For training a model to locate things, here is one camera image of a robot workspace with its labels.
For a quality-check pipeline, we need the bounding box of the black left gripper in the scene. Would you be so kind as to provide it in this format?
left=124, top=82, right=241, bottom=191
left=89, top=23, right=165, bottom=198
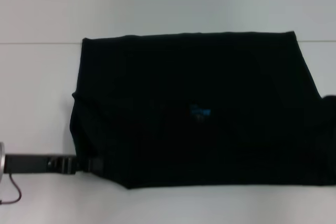
left=4, top=154, right=104, bottom=175

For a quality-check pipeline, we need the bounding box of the black shirt with FREE print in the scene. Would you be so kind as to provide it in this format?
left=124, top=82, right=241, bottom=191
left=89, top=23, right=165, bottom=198
left=69, top=31, right=336, bottom=190

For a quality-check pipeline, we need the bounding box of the left arm cable with plug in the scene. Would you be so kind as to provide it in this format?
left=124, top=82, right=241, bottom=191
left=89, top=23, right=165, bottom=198
left=0, top=173, right=22, bottom=205

